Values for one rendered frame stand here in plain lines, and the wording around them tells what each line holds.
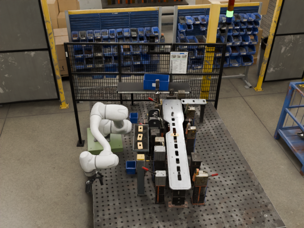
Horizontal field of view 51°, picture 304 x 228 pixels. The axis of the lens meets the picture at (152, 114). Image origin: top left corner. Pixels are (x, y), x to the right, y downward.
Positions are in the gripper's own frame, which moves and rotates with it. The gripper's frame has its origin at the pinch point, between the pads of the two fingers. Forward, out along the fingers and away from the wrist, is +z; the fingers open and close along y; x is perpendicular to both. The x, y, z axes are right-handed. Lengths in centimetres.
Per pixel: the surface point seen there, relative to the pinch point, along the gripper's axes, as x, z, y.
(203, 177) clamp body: -70, 5, 57
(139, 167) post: -20.0, -2.8, 34.6
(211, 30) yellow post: -2, -48, 216
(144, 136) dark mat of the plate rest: -8, -11, 63
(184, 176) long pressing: -54, 8, 52
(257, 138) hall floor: -56, 131, 256
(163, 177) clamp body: -42, 1, 38
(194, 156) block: -51, 8, 77
